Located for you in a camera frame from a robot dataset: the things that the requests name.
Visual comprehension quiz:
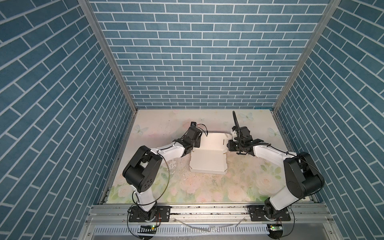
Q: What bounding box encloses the white paper box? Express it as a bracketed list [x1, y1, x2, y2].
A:
[190, 133, 232, 175]

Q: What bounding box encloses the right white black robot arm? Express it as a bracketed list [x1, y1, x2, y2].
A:
[227, 126, 325, 221]

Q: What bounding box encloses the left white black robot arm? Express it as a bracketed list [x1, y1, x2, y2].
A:
[123, 122, 209, 222]

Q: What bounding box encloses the right circuit board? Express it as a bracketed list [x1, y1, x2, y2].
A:
[267, 224, 284, 239]

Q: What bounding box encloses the circuit board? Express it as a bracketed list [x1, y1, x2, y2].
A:
[138, 225, 158, 236]
[267, 224, 284, 239]

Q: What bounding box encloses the left circuit board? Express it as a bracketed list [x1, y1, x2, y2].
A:
[138, 225, 158, 236]

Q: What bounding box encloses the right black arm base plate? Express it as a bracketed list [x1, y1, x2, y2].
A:
[246, 205, 291, 222]

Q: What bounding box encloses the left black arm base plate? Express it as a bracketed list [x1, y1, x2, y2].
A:
[128, 206, 171, 223]

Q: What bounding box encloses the aluminium front rail frame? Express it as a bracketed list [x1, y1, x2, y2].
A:
[80, 202, 342, 240]

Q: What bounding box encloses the right aluminium corner post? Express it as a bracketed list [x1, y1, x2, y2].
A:
[272, 0, 341, 114]

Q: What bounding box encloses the aluminium corner post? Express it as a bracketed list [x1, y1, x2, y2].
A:
[78, 0, 138, 114]
[272, 0, 341, 114]

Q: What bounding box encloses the left aluminium corner post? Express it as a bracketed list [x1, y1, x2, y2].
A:
[78, 0, 138, 114]

